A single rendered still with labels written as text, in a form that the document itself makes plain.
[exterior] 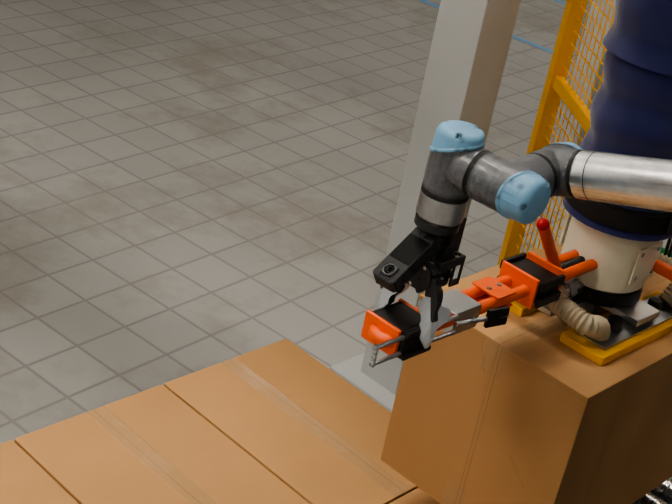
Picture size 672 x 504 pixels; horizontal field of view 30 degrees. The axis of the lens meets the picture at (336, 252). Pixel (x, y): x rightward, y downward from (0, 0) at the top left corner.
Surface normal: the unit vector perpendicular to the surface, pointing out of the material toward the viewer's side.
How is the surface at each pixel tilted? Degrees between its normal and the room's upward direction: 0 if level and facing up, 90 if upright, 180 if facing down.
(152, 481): 0
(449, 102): 90
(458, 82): 90
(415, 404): 90
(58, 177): 0
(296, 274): 0
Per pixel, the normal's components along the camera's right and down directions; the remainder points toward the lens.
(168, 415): 0.17, -0.87
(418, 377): -0.69, 0.22
